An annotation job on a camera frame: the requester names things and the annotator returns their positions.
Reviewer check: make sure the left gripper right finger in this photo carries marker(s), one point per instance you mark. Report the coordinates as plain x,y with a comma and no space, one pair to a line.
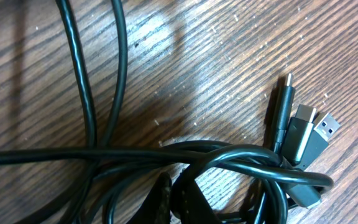
188,202

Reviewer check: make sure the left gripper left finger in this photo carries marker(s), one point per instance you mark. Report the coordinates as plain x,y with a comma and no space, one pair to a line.
156,206

